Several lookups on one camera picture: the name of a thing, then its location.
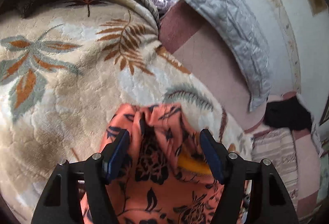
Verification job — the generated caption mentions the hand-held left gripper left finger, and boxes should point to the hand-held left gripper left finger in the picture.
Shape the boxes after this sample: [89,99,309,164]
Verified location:
[31,129,130,224]

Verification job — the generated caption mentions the pink sofa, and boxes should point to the pink sofa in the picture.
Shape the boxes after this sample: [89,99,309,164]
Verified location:
[158,0,322,214]

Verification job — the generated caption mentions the light grey cloth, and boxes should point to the light grey cloth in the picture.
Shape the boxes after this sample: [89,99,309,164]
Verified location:
[310,121,323,157]

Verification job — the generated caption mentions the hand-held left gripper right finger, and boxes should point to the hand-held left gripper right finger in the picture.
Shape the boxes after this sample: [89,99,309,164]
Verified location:
[199,129,300,224]

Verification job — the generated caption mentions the black garment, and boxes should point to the black garment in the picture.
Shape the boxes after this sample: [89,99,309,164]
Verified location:
[264,93,314,133]

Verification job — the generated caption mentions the striped pink folded cloth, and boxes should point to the striped pink folded cloth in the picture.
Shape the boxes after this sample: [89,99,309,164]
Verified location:
[250,128,300,211]

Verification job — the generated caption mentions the grey quilted pillow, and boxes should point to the grey quilted pillow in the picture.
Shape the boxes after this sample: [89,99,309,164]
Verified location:
[152,0,273,113]

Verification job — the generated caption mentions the leaf print blanket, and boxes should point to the leaf print blanket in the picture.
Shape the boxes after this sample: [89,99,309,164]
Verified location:
[0,0,255,224]

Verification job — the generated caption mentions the orange floral blouse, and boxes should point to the orange floral blouse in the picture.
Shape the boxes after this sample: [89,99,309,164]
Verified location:
[80,103,251,224]

